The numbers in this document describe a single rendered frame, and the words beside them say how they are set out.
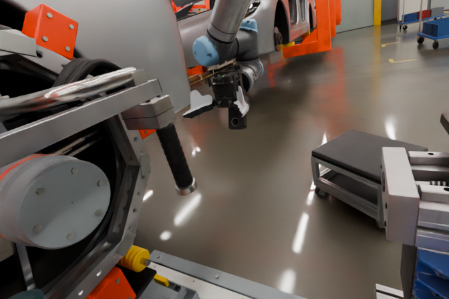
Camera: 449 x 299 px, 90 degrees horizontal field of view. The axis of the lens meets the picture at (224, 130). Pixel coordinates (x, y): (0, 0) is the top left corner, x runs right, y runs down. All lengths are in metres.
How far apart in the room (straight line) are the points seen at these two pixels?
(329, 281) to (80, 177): 1.05
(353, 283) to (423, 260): 0.79
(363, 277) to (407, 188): 0.87
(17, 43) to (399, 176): 0.67
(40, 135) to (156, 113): 0.16
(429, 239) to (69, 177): 0.52
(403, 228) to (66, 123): 0.48
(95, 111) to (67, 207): 0.15
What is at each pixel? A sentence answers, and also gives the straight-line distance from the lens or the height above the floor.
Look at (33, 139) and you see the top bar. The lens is 0.34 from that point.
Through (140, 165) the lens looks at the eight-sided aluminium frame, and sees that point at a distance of 0.67.
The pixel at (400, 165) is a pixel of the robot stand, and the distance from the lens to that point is 0.46.
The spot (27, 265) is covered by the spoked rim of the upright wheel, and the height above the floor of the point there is 0.67.
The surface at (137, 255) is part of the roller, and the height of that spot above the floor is 0.54.
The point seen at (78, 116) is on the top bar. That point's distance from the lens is 0.36.
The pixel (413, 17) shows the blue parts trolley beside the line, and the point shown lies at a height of 0.29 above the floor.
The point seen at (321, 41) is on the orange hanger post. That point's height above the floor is 0.66.
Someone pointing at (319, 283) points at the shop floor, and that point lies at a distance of 1.21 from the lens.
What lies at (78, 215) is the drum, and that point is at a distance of 0.43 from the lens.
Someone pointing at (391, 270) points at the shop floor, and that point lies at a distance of 1.29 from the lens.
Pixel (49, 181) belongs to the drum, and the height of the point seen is 0.90.
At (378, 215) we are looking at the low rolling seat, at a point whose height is 0.13.
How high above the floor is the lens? 1.02
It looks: 22 degrees down
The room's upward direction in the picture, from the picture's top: 14 degrees counter-clockwise
